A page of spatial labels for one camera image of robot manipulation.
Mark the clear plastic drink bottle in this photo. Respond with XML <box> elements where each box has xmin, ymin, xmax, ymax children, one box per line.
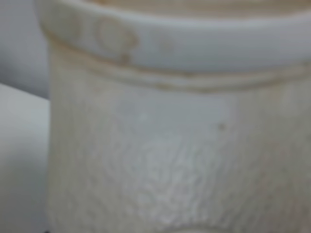
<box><xmin>35</xmin><ymin>0</ymin><xmax>311</xmax><ymax>233</ymax></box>

